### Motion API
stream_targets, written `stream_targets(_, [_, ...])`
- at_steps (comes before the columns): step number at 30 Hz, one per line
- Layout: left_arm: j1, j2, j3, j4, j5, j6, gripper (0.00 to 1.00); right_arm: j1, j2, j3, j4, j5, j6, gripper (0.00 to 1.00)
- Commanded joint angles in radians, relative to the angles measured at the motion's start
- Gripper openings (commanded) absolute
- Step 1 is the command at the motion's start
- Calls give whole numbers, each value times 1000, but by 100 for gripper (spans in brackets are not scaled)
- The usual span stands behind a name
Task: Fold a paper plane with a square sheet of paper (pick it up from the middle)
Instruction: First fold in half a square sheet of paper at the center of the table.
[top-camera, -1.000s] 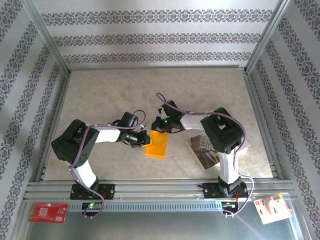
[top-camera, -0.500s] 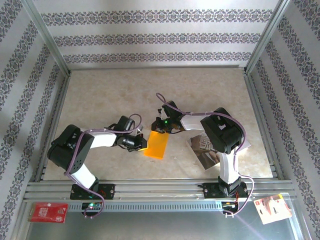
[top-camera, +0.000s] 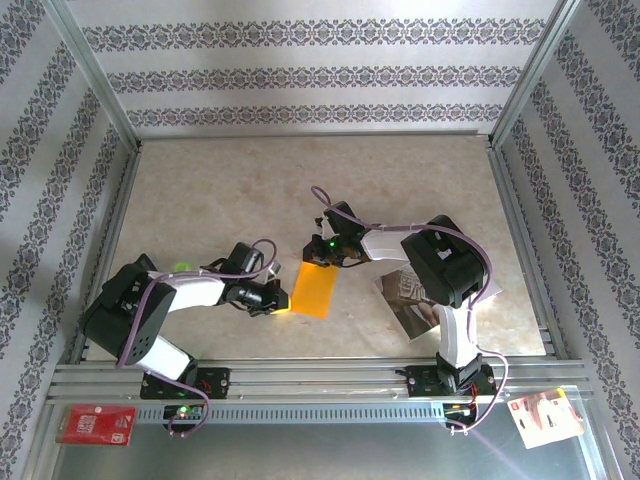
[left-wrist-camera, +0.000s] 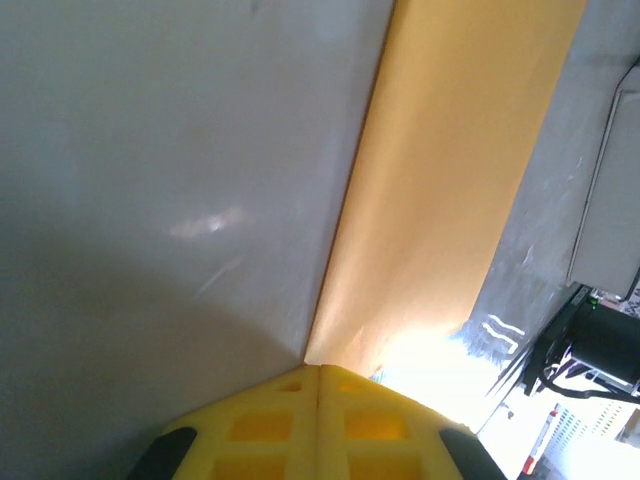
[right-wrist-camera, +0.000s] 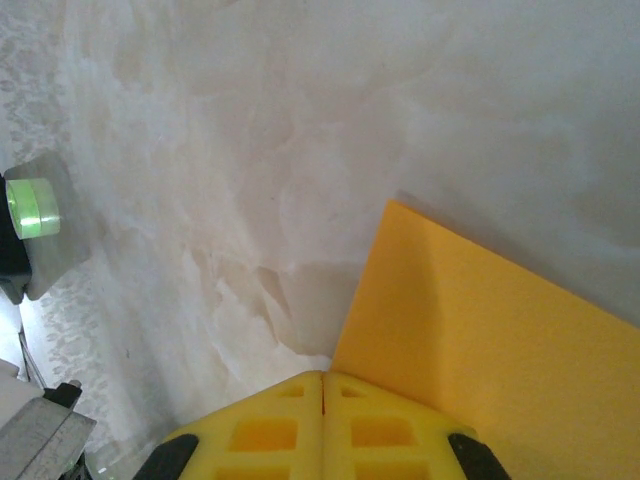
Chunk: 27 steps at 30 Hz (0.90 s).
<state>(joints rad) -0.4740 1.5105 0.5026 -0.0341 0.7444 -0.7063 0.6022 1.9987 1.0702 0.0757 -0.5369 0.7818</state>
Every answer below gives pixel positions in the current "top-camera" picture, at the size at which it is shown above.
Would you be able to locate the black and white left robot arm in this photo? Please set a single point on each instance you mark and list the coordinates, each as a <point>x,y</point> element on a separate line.
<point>190,292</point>

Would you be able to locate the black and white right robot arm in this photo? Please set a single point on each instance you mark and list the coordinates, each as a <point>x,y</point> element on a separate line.
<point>440,260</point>

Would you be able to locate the shiny metal tray sheet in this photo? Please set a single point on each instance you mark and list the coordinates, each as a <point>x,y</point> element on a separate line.
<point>320,455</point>

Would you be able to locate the printed photo magazine page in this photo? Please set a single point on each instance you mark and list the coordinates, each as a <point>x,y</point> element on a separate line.
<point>415,320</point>

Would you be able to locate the small controller board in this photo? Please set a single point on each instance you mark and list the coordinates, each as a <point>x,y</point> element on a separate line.
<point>184,411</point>
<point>457,410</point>

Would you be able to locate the red card package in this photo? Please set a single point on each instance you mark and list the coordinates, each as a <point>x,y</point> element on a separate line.
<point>95,425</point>

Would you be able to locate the white and red blister package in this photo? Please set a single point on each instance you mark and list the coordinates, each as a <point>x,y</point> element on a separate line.
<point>545,417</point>

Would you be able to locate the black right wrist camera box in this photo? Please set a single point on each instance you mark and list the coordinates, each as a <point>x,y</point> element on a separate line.
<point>345,217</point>

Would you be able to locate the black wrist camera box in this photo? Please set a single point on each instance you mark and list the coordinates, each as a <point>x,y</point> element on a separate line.
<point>244,259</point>
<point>345,217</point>

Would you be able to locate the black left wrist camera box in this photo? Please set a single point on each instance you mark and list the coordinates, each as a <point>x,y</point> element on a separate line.
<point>244,259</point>

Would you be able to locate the aluminium rail beam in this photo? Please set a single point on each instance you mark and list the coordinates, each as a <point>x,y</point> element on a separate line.
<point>320,375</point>

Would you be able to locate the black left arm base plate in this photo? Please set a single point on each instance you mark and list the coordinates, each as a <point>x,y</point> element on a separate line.
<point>215,382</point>

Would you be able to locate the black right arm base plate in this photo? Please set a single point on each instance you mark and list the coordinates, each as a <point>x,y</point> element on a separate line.
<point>425,382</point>

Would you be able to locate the aluminium corner post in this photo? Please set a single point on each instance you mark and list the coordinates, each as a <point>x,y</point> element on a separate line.
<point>530,75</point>
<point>95,75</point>

